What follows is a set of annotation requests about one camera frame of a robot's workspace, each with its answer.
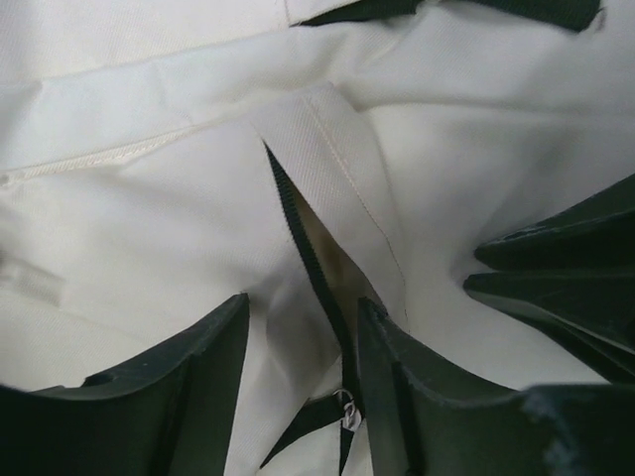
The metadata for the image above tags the beige canvas backpack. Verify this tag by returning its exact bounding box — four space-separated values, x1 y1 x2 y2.
1 1 634 475

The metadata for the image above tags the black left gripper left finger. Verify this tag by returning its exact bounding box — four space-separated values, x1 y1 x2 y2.
1 294 249 475

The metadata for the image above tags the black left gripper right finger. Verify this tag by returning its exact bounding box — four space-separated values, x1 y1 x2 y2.
358 298 634 475

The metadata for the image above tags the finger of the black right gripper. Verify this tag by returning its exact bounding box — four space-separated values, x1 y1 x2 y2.
463 270 634 383
474 176 634 271

